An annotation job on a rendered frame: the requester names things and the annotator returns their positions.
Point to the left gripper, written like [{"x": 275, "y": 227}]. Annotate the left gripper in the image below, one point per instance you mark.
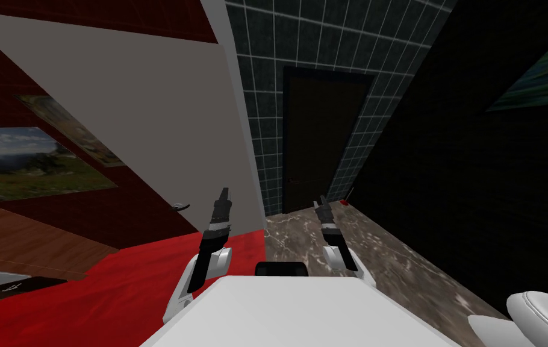
[{"x": 222, "y": 211}]

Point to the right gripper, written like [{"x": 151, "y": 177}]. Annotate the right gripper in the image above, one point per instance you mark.
[{"x": 327, "y": 220}]

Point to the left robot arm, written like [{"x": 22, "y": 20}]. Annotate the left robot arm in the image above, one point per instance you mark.
[{"x": 206, "y": 265}]

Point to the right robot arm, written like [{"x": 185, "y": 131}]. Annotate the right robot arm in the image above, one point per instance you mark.
[{"x": 339, "y": 250}]

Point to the small red plunger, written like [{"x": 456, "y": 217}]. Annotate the small red plunger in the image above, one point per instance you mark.
[{"x": 345, "y": 203}]

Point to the dark brown door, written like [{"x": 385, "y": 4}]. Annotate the dark brown door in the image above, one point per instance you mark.
[{"x": 322, "y": 140}]

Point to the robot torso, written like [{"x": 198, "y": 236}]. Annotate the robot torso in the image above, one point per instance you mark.
[{"x": 298, "y": 313}]

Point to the grey door leaf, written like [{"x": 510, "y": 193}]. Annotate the grey door leaf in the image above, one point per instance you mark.
[{"x": 134, "y": 120}]

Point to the large landscape picture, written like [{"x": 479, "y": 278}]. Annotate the large landscape picture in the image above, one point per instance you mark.
[{"x": 23, "y": 164}]

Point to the grey and black flat slab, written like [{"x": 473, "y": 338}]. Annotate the grey and black flat slab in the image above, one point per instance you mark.
[{"x": 9, "y": 286}]

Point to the white toilet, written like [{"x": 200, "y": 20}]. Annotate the white toilet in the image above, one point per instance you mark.
[{"x": 539, "y": 318}]

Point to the faded brownish wall picture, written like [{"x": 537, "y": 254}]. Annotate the faded brownish wall picture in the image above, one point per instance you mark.
[{"x": 76, "y": 127}]

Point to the green blue wall picture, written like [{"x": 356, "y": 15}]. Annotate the green blue wall picture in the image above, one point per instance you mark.
[{"x": 544, "y": 77}]

